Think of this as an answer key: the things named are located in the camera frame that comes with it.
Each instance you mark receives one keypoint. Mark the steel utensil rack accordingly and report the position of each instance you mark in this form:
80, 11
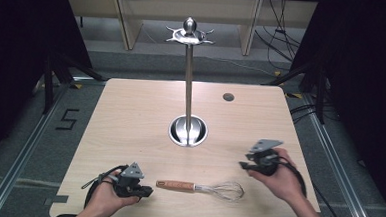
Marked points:
189, 98

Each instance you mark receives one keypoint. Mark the black curtain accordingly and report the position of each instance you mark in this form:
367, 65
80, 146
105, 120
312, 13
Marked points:
19, 62
366, 81

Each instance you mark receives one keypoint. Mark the light wooden shelf unit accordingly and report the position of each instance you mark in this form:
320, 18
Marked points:
186, 8

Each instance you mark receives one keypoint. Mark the metal floor rail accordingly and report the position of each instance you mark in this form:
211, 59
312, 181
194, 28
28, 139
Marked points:
18, 159
338, 169

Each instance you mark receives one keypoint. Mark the person's left hand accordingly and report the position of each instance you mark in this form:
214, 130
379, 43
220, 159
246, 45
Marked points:
104, 197

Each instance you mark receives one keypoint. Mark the black tripod stand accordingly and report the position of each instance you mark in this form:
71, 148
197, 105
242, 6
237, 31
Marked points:
315, 91
54, 77

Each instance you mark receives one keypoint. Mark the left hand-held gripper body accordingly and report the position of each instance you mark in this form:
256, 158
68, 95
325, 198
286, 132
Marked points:
128, 182

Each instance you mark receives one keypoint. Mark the person's right hand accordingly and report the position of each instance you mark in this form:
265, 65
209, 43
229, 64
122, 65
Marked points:
285, 183

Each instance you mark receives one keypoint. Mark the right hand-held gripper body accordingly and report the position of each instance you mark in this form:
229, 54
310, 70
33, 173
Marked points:
265, 155

